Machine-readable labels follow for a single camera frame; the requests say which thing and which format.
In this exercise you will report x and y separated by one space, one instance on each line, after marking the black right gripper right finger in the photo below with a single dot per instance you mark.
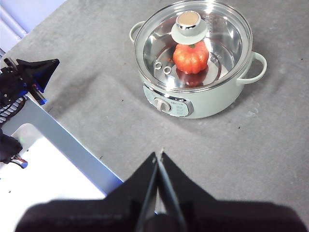
217 217

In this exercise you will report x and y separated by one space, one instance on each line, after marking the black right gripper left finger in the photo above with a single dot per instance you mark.
116 210

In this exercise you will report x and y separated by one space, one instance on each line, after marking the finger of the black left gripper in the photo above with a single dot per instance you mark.
41 70

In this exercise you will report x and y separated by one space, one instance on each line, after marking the orange pumpkin with green stem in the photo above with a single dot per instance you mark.
190 60

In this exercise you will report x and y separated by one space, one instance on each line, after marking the glass lid with green knob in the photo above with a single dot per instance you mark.
188 21

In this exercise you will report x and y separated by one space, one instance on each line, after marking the pale green electric cooking pot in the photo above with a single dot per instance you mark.
217 104

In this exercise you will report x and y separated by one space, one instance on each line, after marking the silver metal table frame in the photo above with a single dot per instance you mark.
60 140

